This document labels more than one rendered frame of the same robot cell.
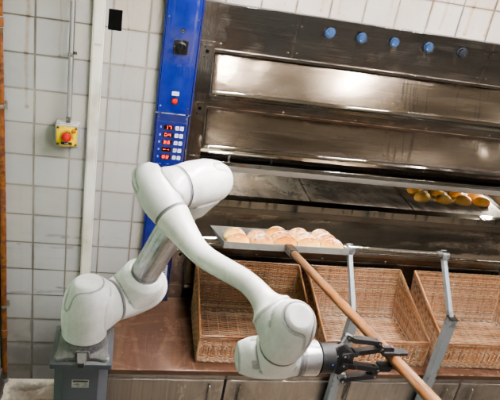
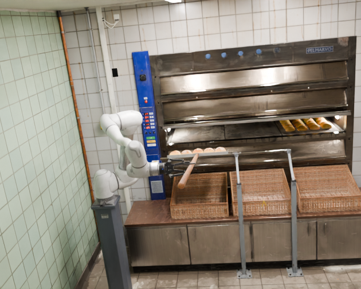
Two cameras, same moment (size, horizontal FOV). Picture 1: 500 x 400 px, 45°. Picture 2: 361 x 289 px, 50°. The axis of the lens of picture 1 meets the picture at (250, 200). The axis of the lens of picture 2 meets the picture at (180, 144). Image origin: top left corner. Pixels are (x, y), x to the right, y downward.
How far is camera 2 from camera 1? 1.54 m
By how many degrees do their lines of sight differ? 20
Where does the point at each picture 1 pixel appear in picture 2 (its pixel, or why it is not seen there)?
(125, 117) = not seen: hidden behind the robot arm
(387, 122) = (250, 92)
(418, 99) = (262, 77)
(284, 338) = (129, 152)
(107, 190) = not seen: hidden behind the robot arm
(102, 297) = (106, 176)
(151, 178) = (104, 118)
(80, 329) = (99, 191)
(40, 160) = (97, 139)
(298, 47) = (195, 66)
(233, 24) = (164, 62)
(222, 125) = (171, 108)
